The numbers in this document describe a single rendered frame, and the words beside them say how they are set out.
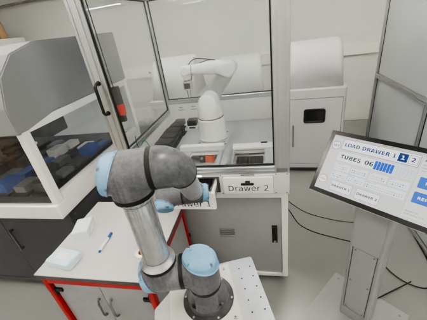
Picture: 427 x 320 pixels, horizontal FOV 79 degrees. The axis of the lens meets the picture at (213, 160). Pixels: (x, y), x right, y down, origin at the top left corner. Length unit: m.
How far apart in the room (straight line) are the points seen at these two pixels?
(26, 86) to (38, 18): 4.20
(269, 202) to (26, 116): 1.43
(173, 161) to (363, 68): 4.27
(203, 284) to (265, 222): 0.89
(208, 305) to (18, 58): 1.48
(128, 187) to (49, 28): 5.21
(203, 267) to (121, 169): 0.42
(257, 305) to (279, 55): 1.05
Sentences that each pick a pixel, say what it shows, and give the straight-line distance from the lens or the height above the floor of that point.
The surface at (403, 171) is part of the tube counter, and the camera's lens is 1.28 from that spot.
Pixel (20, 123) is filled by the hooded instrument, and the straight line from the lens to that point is 1.66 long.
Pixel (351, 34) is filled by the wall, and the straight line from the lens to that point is 4.60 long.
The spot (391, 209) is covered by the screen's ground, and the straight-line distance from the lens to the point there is 1.26.
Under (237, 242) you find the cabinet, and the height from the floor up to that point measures 0.38.
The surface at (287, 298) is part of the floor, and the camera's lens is 2.08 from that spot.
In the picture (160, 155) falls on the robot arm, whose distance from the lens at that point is 0.64.
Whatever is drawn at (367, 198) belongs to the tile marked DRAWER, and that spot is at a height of 1.00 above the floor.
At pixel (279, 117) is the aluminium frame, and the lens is 1.35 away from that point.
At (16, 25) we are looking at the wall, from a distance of 6.19.
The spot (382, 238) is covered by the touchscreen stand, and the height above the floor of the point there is 0.76.
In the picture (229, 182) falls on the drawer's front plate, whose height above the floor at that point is 0.90.
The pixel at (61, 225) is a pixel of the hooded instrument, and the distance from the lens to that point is 2.04.
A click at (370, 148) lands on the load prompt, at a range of 1.32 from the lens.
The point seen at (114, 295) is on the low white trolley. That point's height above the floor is 0.60.
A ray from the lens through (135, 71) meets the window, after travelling 1.45.
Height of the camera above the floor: 1.73
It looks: 28 degrees down
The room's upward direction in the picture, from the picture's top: 9 degrees counter-clockwise
